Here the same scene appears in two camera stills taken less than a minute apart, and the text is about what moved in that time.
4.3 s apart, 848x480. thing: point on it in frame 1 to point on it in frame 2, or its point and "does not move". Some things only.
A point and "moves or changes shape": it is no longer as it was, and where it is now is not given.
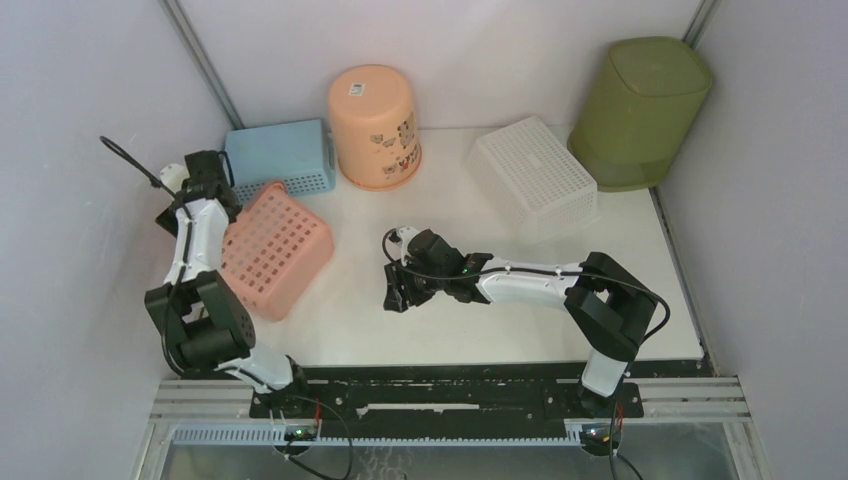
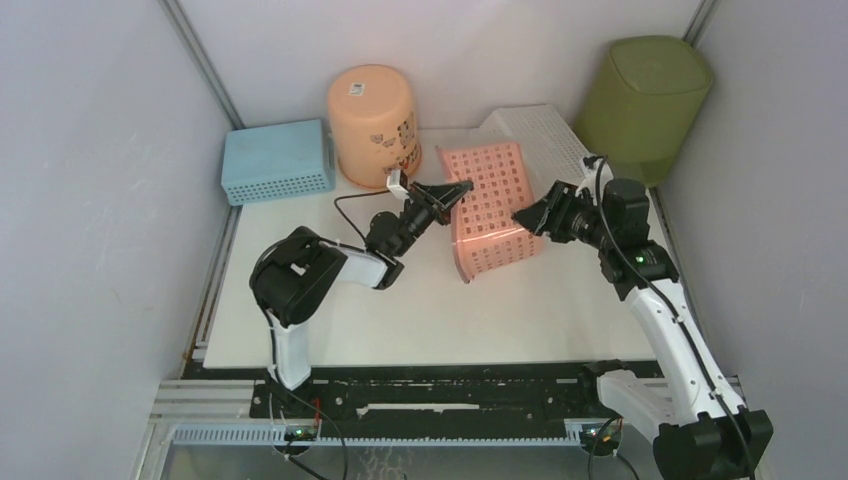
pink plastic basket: x=275 y=254 to x=486 y=239
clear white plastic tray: x=536 y=177 moves or changes shape
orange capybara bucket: x=372 y=114 does not move
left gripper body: x=235 y=211 to x=419 y=216
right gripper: x=395 y=299 to x=550 y=213
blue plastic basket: x=299 y=154 does not move
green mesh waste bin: x=637 y=109 does not move
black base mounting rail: x=444 y=393 does not move
